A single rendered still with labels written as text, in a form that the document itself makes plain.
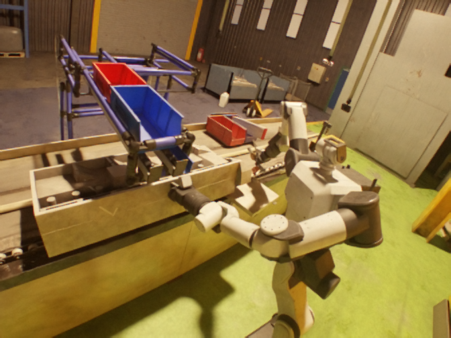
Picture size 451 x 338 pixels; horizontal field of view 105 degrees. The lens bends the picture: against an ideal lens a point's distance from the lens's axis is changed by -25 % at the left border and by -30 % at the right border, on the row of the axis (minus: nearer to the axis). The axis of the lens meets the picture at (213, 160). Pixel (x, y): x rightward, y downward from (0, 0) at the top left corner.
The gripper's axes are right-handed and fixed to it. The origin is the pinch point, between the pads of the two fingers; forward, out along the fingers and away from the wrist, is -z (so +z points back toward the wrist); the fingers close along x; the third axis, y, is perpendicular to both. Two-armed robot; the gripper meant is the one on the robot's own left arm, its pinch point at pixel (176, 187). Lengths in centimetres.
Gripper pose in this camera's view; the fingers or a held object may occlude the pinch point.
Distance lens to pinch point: 97.3
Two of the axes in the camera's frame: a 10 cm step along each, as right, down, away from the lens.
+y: 1.3, -9.1, -3.9
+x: 7.3, -1.8, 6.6
